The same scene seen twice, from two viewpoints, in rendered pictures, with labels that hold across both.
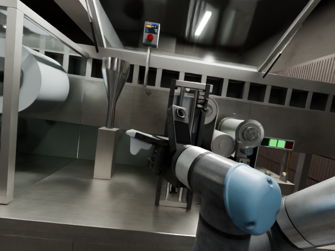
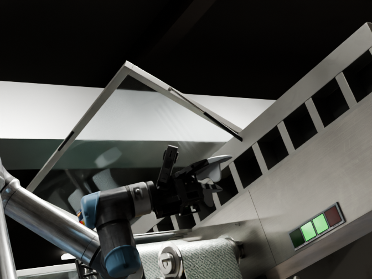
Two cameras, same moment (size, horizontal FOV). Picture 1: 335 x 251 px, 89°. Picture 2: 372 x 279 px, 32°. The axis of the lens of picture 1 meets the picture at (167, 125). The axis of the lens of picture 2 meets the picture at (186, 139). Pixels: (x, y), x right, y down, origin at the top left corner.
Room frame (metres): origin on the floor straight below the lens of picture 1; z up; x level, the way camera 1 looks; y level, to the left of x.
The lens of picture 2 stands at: (-0.34, -2.28, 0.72)
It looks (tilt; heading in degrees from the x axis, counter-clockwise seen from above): 23 degrees up; 52
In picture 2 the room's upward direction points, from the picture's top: 19 degrees counter-clockwise
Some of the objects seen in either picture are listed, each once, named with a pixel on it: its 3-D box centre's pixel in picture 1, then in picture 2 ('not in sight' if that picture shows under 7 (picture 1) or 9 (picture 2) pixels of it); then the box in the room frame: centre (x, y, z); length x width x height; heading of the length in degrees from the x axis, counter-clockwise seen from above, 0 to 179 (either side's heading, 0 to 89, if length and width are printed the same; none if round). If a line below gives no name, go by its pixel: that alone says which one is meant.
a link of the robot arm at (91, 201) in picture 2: not in sight; (107, 208); (0.32, -1.07, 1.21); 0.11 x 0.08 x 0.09; 159
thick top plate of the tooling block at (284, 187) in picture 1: (256, 173); not in sight; (1.03, -0.58, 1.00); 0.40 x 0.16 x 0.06; 3
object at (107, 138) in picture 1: (109, 125); not in sight; (0.92, 0.31, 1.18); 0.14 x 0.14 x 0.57
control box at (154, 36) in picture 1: (151, 34); (85, 218); (0.85, 0.14, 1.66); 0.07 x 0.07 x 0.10; 4
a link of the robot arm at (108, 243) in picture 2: not in sight; (118, 251); (0.33, -1.05, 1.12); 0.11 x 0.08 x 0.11; 69
